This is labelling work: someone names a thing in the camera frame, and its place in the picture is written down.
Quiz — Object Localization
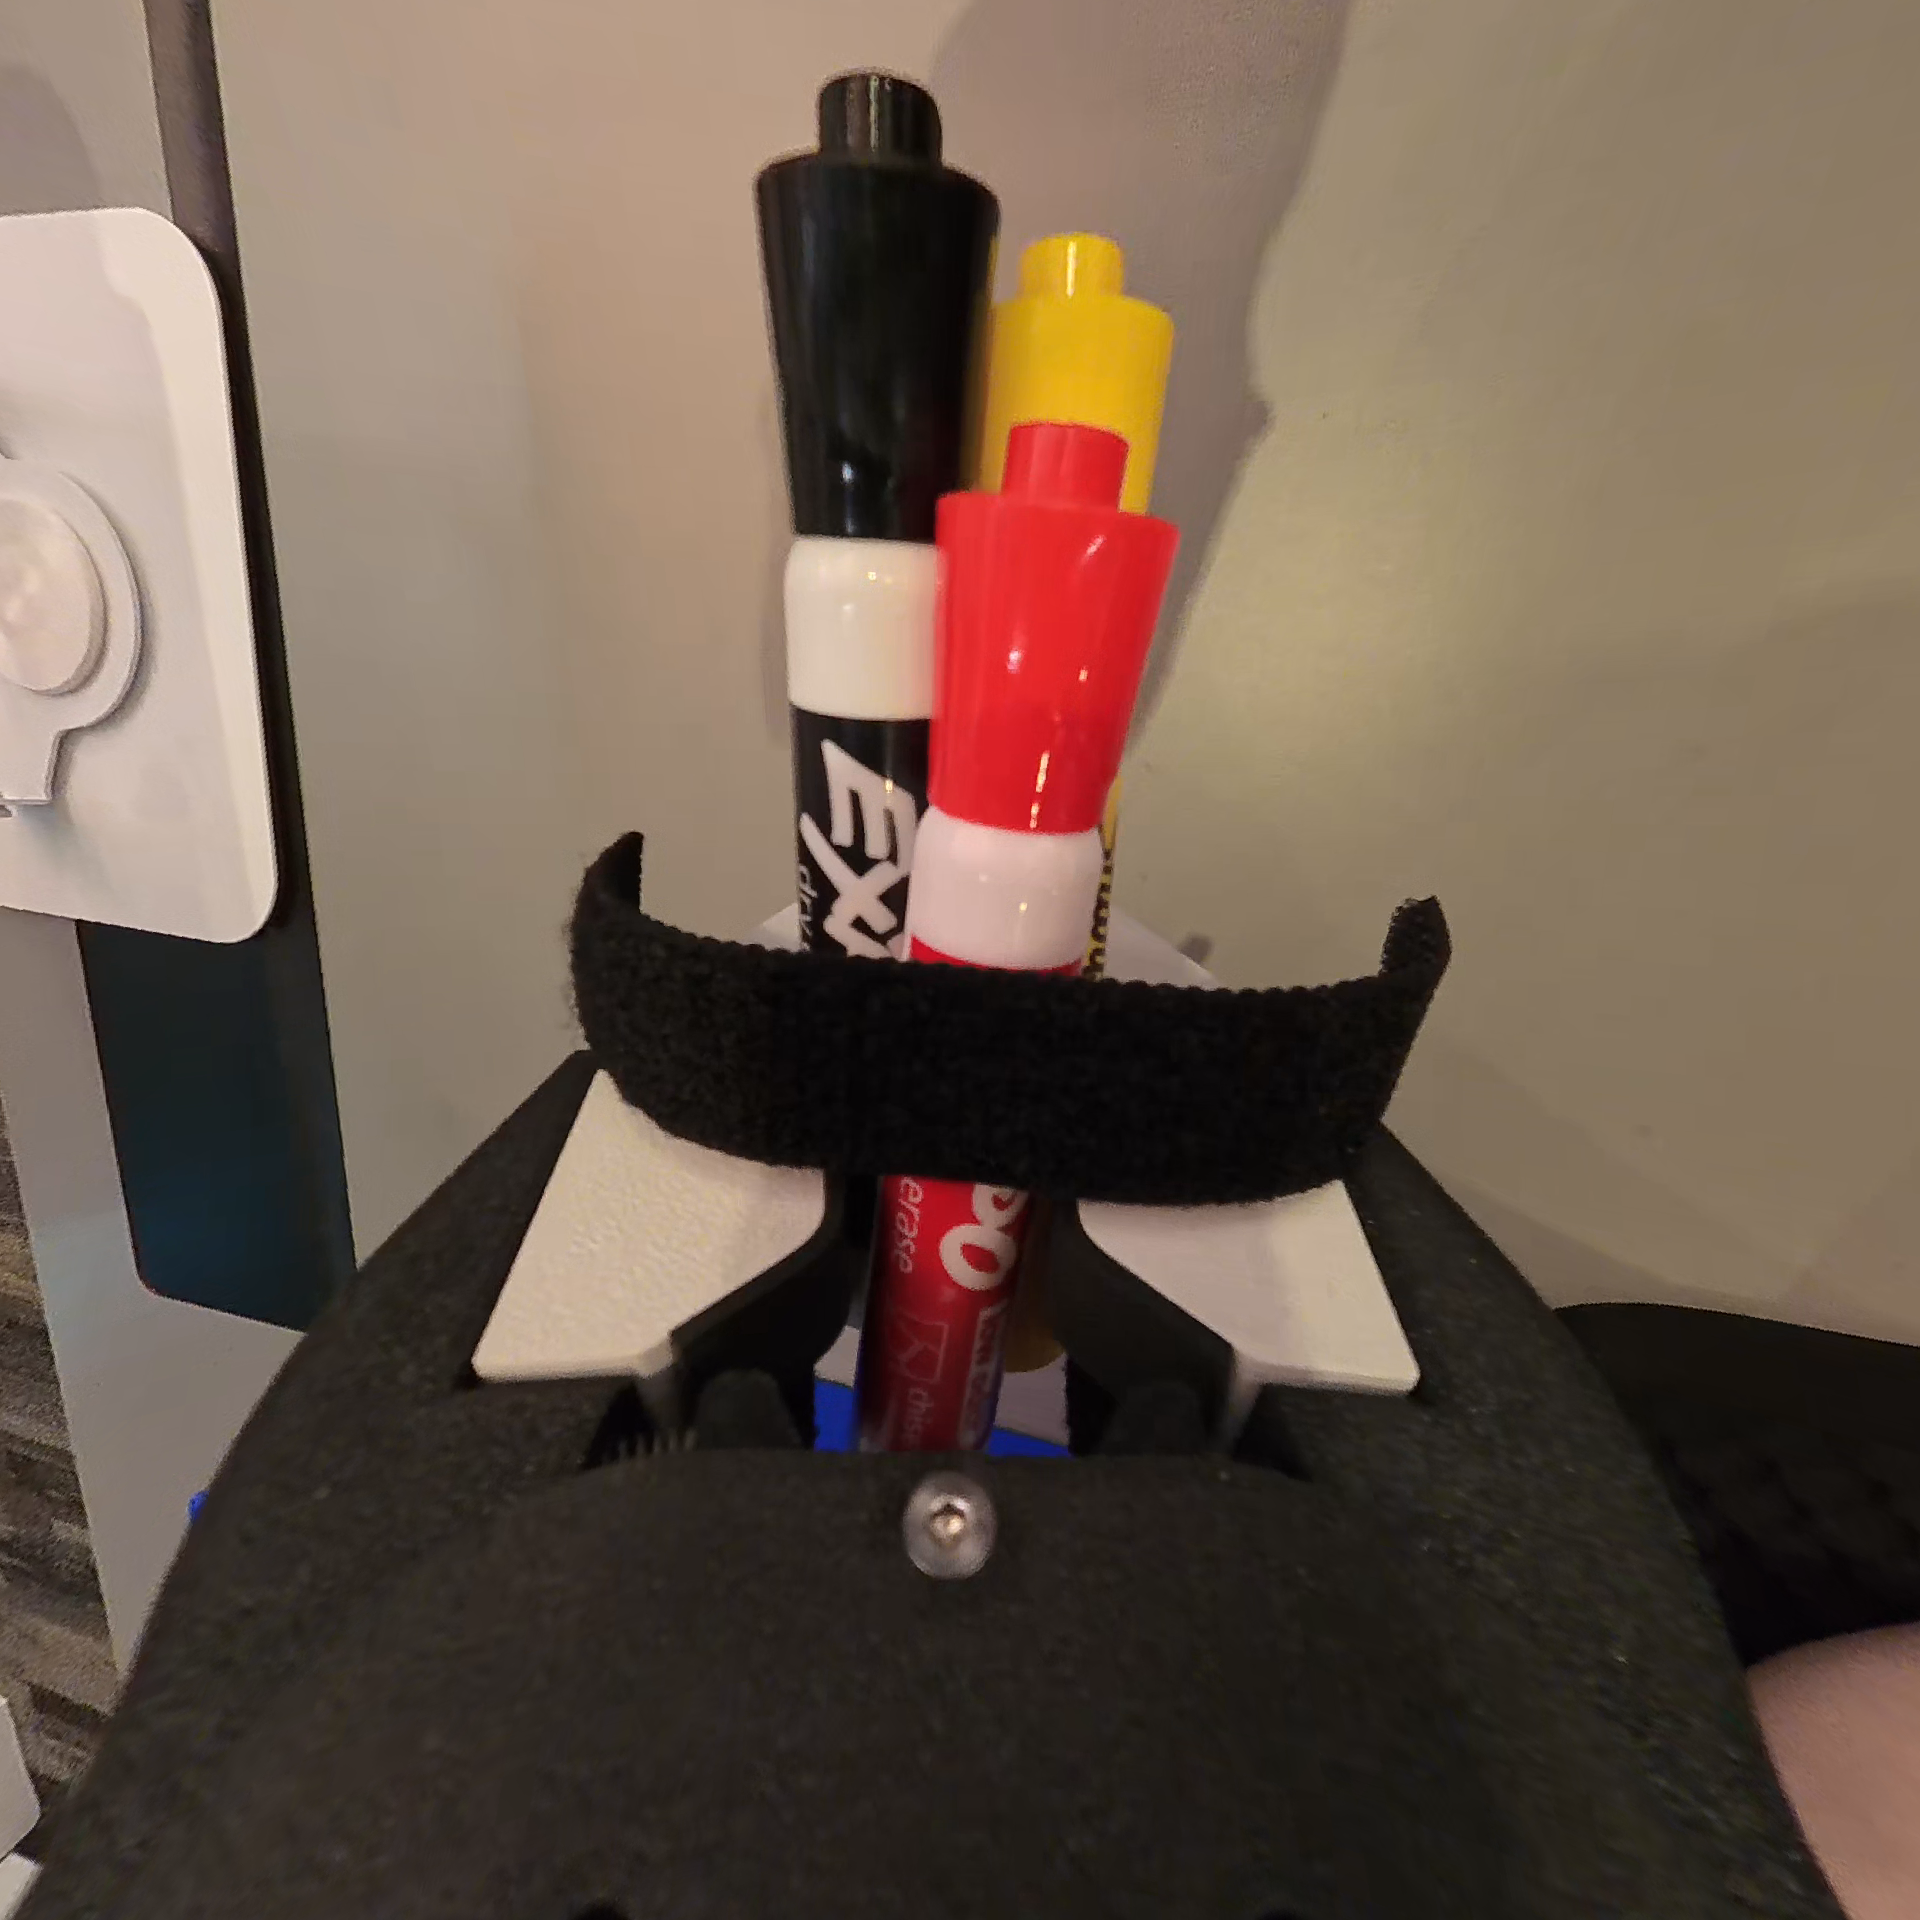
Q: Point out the white mounting plate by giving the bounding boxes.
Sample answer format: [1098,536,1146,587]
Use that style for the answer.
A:
[0,208,282,945]

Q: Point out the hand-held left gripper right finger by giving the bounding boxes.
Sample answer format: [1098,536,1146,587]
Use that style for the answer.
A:
[1055,919,1426,1454]

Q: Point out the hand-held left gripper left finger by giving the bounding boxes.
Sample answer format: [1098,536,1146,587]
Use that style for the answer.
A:
[468,900,869,1425]

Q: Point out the dark panel with black edge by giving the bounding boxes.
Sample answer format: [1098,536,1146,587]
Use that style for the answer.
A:
[76,0,357,1334]

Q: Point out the black mesh armrest pad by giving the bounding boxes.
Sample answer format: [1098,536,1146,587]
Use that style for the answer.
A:
[1552,1302,1920,1665]

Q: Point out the yellow marker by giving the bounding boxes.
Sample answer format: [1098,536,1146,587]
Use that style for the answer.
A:
[972,228,1177,1375]

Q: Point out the red dry erase marker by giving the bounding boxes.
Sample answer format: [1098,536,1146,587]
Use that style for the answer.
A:
[852,420,1185,1456]

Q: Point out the person's left forearm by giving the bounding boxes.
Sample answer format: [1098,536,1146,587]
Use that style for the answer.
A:
[1747,1627,1920,1920]

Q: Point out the black dry erase marker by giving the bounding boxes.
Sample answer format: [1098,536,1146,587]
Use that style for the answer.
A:
[751,67,1004,969]

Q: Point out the black hook-and-loop strap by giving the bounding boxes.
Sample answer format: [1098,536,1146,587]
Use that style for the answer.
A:
[567,832,1455,1213]

